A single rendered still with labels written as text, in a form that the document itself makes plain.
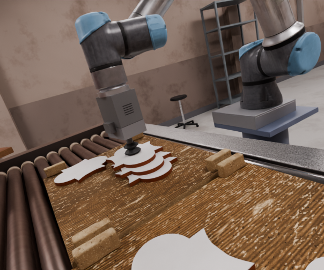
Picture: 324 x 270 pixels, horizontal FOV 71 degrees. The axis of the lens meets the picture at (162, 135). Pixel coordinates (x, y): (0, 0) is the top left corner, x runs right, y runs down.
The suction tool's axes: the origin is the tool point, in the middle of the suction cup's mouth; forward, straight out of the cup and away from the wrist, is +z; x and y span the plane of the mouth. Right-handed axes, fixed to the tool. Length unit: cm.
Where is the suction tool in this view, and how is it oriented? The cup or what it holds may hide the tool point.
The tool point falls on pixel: (132, 151)
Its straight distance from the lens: 57.7
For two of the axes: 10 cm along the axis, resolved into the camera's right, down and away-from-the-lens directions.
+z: 2.5, 9.2, 3.0
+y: 6.2, 0.8, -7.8
